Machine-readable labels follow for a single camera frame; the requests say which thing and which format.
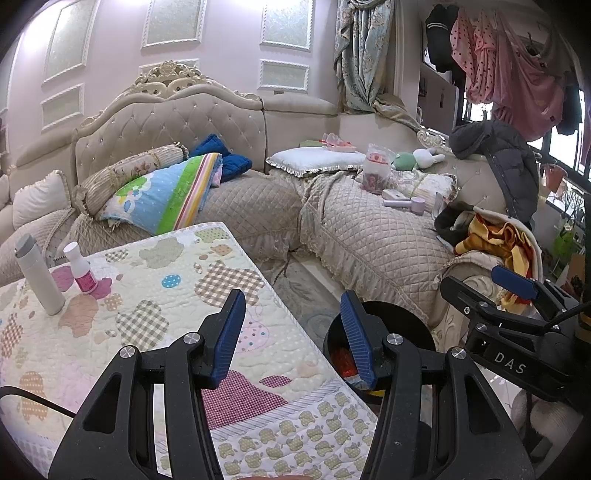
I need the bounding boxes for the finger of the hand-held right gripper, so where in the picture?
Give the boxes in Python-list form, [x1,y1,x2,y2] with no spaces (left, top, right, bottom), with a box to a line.
[440,275,549,343]
[491,264,581,322]

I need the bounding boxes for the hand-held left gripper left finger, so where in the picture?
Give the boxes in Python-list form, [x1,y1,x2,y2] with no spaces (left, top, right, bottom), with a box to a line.
[47,289,247,480]

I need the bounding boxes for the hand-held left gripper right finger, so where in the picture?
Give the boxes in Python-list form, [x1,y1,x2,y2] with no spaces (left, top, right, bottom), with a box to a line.
[339,290,536,480]

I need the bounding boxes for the red plastic bag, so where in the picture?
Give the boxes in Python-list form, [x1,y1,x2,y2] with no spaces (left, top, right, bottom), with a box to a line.
[332,348,358,377]

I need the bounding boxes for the black round bin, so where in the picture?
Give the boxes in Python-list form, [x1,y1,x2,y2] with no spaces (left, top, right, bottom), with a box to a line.
[322,301,437,407]

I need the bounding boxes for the yellow and brown clothes pile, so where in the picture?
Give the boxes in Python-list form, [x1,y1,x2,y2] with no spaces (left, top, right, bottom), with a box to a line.
[434,200,543,305]

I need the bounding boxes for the quilted patchwork table cover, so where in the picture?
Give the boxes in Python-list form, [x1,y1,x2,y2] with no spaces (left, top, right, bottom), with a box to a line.
[0,222,384,480]

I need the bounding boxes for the quilted beige sofa cover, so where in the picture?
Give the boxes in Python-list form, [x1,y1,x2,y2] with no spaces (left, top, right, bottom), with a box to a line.
[300,171,467,324]
[0,175,303,287]

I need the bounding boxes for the pink handheld fan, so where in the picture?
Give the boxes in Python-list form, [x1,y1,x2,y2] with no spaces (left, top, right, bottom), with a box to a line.
[382,196,426,215]

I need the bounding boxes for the dark puffer jacket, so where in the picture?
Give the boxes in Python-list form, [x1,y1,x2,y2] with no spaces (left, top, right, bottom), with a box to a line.
[450,120,541,229]

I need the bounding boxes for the white rabbit plush toy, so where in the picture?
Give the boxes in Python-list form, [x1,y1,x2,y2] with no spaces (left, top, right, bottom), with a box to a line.
[412,148,447,168]

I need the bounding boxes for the green plush toy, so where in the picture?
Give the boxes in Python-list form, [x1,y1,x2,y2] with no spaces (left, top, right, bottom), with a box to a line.
[390,152,419,172]

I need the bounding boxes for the clear plastic snack bag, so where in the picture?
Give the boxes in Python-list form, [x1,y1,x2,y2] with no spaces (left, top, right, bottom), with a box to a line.
[360,143,393,195]

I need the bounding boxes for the white pill bottle pink label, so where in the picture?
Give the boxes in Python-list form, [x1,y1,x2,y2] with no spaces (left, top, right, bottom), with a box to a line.
[63,241,99,294]

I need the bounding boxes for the colourful striped pillow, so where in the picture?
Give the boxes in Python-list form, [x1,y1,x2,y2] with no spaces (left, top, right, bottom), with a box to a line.
[99,152,223,236]

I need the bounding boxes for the blue knit cloth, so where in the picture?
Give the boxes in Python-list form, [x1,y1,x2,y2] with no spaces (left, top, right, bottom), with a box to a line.
[188,134,254,183]

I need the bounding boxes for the white pillow with silver ruffle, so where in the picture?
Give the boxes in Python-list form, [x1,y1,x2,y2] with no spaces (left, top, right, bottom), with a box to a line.
[266,148,368,178]

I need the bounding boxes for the plain pink garment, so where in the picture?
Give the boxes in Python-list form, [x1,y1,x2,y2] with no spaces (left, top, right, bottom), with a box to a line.
[492,21,568,141]

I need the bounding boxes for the striped floral bolster pillow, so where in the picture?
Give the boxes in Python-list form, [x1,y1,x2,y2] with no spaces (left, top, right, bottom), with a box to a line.
[73,143,190,217]

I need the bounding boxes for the white thermos bottle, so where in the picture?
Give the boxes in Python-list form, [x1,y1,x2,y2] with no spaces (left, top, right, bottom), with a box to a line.
[15,234,66,316]

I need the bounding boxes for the pink dotted garment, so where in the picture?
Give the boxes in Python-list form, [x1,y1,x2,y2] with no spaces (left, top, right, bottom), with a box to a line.
[450,8,509,106]

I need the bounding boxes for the beige tufted corner sofa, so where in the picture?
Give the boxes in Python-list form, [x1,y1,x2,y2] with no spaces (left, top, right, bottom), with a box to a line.
[0,60,546,342]

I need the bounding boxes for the white ruffled pillow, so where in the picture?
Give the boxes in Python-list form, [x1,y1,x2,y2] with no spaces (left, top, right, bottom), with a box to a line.
[11,170,72,229]

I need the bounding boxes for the black garment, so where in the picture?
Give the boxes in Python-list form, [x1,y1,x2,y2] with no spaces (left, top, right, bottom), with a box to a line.
[425,4,467,86]

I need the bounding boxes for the floral curtain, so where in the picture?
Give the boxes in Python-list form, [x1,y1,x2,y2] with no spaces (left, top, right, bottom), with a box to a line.
[335,0,423,132]

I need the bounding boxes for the black cable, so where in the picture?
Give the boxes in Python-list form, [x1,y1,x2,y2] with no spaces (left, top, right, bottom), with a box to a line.
[0,385,77,418]

